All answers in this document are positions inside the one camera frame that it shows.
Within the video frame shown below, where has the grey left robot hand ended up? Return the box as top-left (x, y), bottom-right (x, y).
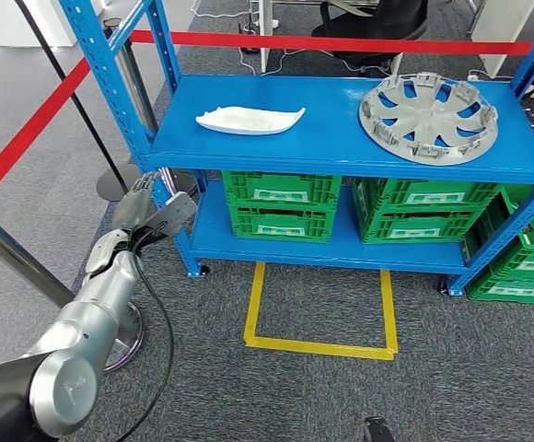
top-left (111, 171), bottom-right (157, 232)

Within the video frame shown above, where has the white boat-shaped plastic part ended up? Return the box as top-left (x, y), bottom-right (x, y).
top-left (196, 105), bottom-right (307, 136)

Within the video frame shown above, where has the blue metal shelf rack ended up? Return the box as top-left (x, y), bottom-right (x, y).
top-left (57, 0), bottom-right (534, 298)

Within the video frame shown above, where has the red barrier belt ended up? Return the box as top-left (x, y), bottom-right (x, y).
top-left (128, 29), bottom-right (534, 57)
top-left (0, 57), bottom-right (92, 207)

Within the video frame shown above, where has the white table leg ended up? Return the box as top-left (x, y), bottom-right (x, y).
top-left (258, 0), bottom-right (273, 75)

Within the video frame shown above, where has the yellow floor tape marking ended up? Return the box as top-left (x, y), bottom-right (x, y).
top-left (242, 262), bottom-right (399, 362)

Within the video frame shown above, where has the black office chair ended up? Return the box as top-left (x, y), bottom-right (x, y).
top-left (311, 0), bottom-right (429, 71)

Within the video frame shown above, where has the grey wheel hubcap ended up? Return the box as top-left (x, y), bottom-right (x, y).
top-left (358, 72), bottom-right (500, 167)

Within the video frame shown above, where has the white cabinet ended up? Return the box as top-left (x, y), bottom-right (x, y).
top-left (470, 0), bottom-right (534, 79)

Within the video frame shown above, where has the black stanchion post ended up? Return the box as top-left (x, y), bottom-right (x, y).
top-left (13, 0), bottom-right (141, 203)

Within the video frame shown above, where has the chrome stanchion post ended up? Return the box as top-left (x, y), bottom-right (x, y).
top-left (0, 204), bottom-right (144, 373)
top-left (102, 17), bottom-right (199, 202)

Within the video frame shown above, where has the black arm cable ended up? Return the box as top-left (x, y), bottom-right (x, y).
top-left (112, 222), bottom-right (176, 442)

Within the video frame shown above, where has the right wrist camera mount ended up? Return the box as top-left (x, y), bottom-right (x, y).
top-left (362, 416), bottom-right (396, 442)

